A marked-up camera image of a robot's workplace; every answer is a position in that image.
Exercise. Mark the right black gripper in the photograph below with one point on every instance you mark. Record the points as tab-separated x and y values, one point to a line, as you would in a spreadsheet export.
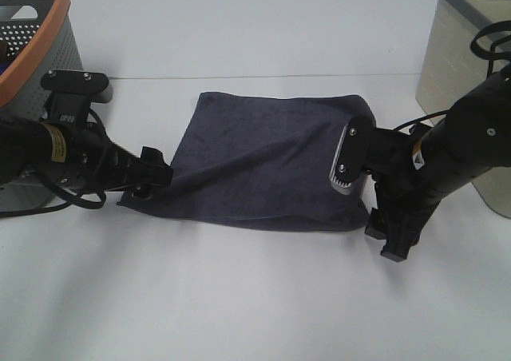
408	175

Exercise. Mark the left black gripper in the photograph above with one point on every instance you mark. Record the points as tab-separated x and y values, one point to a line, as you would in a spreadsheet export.
83	159

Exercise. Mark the dark navy towel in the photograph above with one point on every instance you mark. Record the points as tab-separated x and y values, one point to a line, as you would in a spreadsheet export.
261	163

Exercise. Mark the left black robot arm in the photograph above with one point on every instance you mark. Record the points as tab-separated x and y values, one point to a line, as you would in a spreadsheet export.
24	144

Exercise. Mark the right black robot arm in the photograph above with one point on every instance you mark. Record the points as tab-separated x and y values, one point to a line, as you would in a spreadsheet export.
476	133

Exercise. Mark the grey perforated basket orange rim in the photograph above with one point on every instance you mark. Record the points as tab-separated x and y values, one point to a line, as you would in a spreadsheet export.
29	49

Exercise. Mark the beige basket grey rim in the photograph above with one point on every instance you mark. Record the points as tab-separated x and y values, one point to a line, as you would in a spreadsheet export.
469	40

